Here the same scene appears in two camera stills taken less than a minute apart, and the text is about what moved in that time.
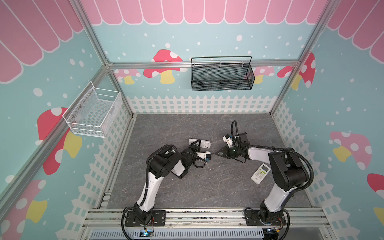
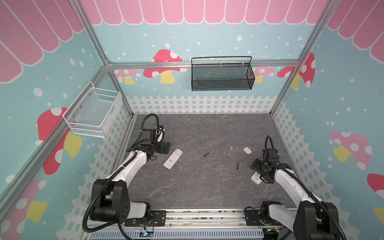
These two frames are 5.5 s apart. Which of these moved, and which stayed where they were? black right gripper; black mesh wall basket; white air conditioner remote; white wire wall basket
Moved: black right gripper
Stayed: white air conditioner remote; black mesh wall basket; white wire wall basket
